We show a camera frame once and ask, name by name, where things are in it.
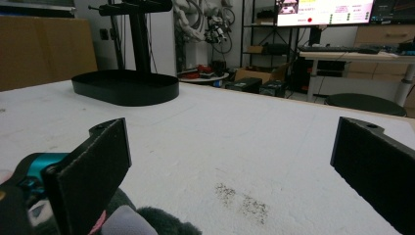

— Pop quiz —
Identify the white robot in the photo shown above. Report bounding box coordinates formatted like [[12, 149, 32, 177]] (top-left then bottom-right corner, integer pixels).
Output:
[[172, 0, 237, 73]]

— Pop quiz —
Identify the brown cardboard board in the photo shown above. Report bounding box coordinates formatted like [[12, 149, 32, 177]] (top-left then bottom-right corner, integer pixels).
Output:
[[0, 15, 99, 93]]

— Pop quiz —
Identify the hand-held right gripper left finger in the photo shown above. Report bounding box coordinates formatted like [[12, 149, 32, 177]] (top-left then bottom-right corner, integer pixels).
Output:
[[41, 117, 133, 235]]

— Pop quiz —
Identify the open cardboard box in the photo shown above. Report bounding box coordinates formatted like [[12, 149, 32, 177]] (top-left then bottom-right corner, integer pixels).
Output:
[[234, 64, 290, 85]]

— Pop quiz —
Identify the dark green plush toy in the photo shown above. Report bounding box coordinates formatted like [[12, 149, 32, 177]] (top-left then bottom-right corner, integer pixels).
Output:
[[30, 187, 204, 235]]

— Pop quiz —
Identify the large bright monitor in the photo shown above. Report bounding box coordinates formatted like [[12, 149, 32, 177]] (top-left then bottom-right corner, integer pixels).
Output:
[[275, 0, 375, 27]]

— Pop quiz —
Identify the white desk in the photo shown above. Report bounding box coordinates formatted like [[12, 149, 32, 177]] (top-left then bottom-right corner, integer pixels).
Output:
[[298, 50, 415, 108]]

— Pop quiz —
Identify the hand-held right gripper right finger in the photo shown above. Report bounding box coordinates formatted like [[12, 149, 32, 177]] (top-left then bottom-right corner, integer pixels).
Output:
[[329, 116, 415, 235]]

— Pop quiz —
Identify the black box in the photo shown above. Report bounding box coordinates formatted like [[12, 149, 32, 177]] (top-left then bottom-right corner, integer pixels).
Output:
[[258, 79, 289, 98], [224, 76, 263, 94]]

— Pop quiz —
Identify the black metal shelf rack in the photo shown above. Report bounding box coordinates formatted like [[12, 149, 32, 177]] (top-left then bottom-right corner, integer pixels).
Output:
[[240, 0, 299, 71]]

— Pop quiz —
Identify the black stand with oval tray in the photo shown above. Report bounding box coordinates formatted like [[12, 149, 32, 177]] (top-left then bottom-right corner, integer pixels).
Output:
[[70, 0, 181, 108]]

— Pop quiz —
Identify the dark monitor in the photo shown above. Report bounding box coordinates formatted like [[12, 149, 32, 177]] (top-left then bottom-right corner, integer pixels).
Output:
[[371, 0, 415, 24]]

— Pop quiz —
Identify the black tripod stand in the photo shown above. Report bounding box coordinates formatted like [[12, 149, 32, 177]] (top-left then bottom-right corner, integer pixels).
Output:
[[107, 0, 127, 71]]

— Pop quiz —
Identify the small round white table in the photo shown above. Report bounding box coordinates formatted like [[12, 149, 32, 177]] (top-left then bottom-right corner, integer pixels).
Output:
[[177, 64, 230, 88]]

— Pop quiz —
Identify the black keyboard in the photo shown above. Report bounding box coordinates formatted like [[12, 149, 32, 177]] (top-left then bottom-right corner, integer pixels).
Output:
[[298, 45, 382, 55]]

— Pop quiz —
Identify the wooden drawer cabinet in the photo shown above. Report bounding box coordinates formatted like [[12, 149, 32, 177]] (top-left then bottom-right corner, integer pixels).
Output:
[[345, 23, 415, 83]]

